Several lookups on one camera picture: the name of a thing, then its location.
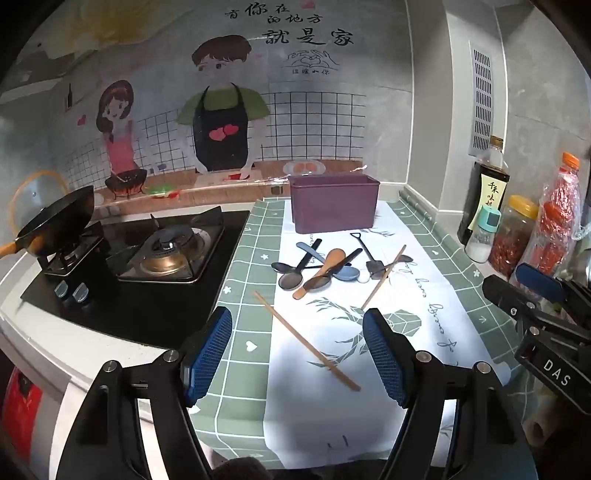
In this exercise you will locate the black wok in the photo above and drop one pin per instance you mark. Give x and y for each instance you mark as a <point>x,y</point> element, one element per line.
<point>55,226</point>

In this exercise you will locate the dark metal spoon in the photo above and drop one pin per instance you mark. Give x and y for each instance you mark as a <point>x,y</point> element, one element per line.
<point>284,268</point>

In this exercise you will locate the white green patterned table mat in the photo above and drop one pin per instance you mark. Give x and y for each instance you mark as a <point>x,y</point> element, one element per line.
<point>272,400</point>

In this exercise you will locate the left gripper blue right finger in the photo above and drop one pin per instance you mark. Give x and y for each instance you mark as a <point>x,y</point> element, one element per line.
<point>391,355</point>

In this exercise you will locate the yellow lid chili jar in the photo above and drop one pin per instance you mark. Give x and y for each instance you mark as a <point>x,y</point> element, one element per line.
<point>518,220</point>

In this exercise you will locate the black gas stove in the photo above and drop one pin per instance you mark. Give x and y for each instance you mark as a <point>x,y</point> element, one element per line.
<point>153,281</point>

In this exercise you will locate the blue plastic spoon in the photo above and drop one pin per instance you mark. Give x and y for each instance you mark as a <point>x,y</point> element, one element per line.
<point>347,273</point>

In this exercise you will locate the black handled dark spoon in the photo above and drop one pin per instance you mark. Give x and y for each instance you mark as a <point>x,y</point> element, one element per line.
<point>292,280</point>

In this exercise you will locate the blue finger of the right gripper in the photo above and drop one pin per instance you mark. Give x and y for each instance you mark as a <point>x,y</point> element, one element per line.
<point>540,283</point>
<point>506,297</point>

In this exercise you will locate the purple plastic utensil bin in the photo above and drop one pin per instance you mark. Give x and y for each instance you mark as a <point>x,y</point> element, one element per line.
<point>333,202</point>

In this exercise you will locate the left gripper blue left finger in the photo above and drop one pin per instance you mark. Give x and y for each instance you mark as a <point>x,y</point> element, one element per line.
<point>202,354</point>

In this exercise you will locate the wooden rice paddle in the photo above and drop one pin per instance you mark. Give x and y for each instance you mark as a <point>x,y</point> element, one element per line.
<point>322,277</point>

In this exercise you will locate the teal capped salt shaker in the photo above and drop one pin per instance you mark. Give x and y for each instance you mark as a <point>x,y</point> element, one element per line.
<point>480,244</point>

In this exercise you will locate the dark soy sauce bottle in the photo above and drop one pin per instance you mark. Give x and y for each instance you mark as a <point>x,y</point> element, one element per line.
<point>488,182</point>

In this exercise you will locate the glass pot lid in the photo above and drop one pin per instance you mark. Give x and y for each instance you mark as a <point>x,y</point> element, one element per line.
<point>37,191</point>

